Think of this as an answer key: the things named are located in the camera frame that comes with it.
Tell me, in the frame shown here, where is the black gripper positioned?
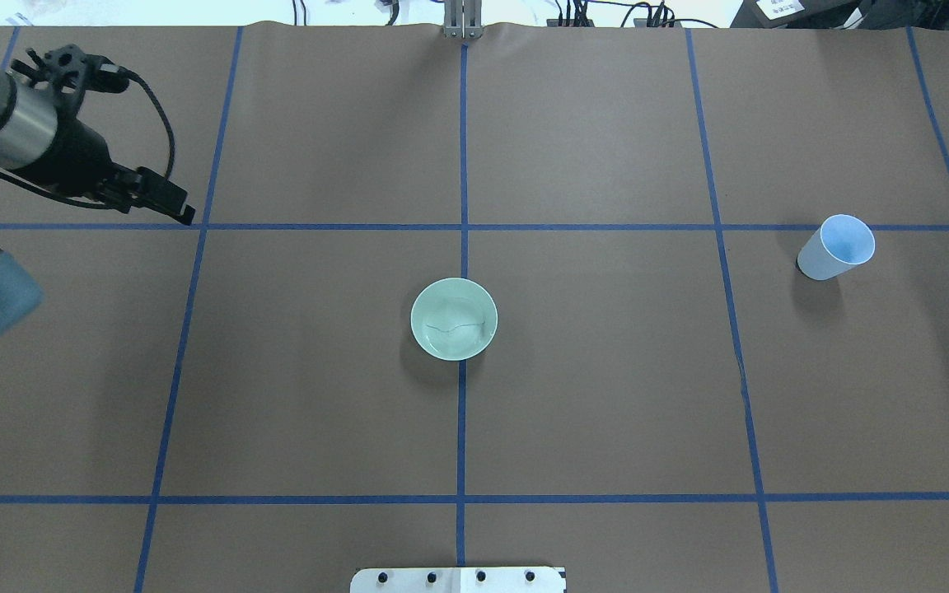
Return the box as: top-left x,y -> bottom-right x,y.
12,44 -> 196,226

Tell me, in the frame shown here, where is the light green ceramic bowl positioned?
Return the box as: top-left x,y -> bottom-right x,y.
409,278 -> 498,362

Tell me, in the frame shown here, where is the aluminium camera post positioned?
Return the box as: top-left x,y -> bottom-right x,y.
442,0 -> 484,40

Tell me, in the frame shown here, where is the black box with label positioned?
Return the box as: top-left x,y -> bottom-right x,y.
729,1 -> 860,30

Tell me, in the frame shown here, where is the light blue plastic cup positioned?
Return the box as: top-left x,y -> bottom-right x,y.
796,214 -> 877,282

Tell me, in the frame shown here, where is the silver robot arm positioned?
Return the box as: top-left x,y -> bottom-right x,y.
0,44 -> 195,335

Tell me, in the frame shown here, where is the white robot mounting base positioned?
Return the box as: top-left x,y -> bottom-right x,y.
349,566 -> 568,592

